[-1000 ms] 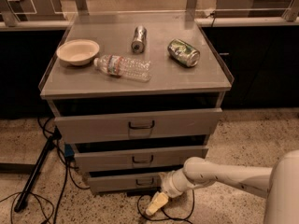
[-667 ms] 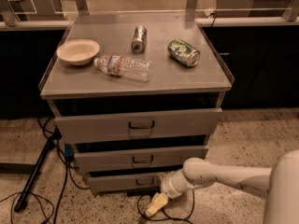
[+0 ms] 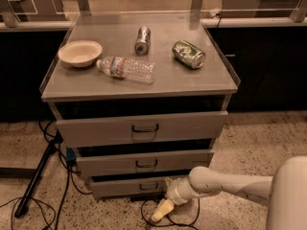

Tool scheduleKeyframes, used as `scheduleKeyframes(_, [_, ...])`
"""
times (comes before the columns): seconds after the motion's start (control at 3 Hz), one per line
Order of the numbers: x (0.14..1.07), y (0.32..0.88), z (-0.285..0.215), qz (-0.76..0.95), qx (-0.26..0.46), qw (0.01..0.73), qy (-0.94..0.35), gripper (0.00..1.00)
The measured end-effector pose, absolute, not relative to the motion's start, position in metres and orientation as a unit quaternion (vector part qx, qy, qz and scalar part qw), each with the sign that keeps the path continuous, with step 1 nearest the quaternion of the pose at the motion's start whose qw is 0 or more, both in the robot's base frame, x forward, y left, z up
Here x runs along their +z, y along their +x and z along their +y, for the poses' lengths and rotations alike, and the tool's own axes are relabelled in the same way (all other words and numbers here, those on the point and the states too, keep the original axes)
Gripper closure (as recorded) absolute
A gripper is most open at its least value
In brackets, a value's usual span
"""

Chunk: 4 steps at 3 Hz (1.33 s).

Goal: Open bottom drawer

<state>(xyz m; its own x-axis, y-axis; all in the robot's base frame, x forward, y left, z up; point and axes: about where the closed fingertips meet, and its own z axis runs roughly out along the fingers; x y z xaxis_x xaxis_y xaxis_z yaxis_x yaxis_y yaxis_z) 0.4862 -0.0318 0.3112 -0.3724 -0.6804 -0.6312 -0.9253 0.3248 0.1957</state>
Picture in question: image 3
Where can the grey top drawer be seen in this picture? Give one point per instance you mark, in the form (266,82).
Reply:
(141,129)

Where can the grey bottom drawer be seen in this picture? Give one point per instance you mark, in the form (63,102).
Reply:
(106,188)

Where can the clear plastic water bottle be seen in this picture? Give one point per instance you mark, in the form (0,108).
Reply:
(126,69)

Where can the green soda can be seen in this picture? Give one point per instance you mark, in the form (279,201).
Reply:
(188,54)

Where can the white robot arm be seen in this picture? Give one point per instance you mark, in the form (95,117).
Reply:
(284,193)

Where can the grey drawer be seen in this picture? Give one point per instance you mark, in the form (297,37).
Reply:
(151,162)
(141,129)
(106,188)

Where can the blue box behind cabinet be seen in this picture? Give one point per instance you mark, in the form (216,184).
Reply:
(70,156)

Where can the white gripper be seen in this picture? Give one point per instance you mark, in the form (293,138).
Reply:
(176,191)

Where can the grey drawer cabinet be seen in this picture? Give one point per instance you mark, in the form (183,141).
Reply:
(143,98)

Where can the grey middle drawer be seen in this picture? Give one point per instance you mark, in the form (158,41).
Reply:
(151,162)

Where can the white bowl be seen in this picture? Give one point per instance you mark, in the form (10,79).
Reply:
(81,53)

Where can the white counter ledge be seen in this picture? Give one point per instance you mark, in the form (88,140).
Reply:
(208,23)

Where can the silver slim can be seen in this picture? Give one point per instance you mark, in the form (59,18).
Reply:
(143,41)

